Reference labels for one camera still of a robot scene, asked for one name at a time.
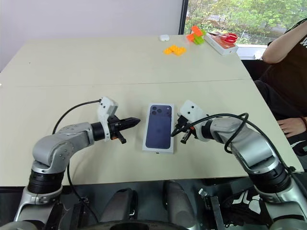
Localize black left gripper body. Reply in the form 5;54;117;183
107;115;122;141

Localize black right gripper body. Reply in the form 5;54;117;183
177;119;195;138

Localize white box tray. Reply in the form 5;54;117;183
142;103;178;154

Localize white and orange flat box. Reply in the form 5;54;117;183
203;33;239;56

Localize person's hand with ring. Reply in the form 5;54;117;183
277;116;307;138

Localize dark grey rounded shape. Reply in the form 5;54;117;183
164;180;197;228
99;188;139;223

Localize yellow toy brick block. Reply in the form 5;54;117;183
163;45;187;57

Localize grey metal bar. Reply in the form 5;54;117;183
210;196;225;230

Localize person in dark clothes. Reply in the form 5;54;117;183
254;19;307;144

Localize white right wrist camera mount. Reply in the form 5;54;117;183
178;100;209;141

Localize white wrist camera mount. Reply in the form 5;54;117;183
178;100;209;141
97;96;119;142

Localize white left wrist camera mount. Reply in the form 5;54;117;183
97;96;119;142

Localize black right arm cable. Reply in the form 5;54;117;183
171;112;307;199

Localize red handled scissors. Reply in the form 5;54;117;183
214;33;238;44

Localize black window frame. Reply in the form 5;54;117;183
178;0;189;35

